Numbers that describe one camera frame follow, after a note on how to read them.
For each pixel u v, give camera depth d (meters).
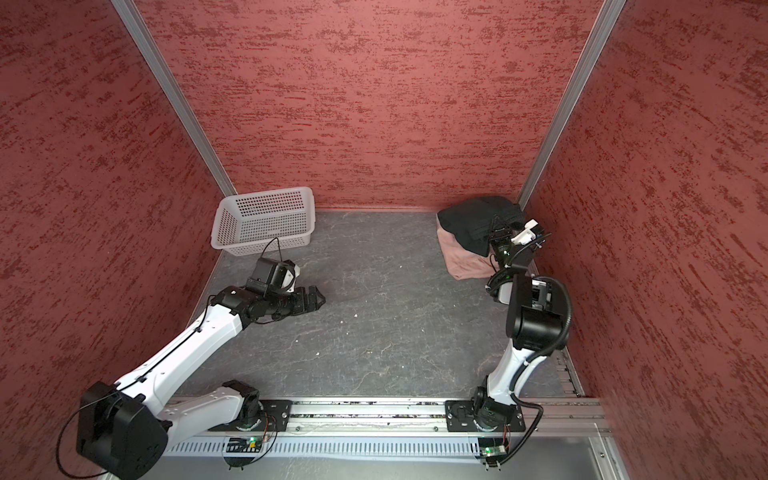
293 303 0.72
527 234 0.82
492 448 0.71
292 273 0.67
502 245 0.81
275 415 0.74
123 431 0.38
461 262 1.01
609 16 0.71
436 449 0.77
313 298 0.73
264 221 1.18
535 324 0.52
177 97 0.87
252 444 0.70
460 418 0.74
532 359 0.53
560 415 0.77
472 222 0.93
